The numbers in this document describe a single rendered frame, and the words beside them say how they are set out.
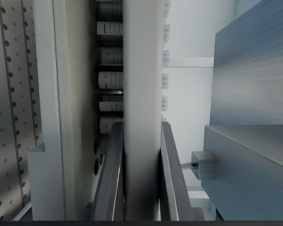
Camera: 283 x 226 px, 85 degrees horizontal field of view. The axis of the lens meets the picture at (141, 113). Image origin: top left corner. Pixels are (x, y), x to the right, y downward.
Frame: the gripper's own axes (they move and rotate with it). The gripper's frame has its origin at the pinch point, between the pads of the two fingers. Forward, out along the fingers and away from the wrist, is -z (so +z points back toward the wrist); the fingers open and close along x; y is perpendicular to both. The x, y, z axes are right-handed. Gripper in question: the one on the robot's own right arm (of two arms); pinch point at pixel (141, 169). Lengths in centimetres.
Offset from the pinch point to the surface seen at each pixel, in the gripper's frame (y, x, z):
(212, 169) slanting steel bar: 11.0, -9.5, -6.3
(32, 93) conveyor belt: 0.5, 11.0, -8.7
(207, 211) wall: 449, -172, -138
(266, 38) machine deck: 1.9, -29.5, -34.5
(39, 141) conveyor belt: 5.1, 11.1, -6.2
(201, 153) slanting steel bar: 10.8, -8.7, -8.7
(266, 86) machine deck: 10.6, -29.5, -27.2
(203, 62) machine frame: 32, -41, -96
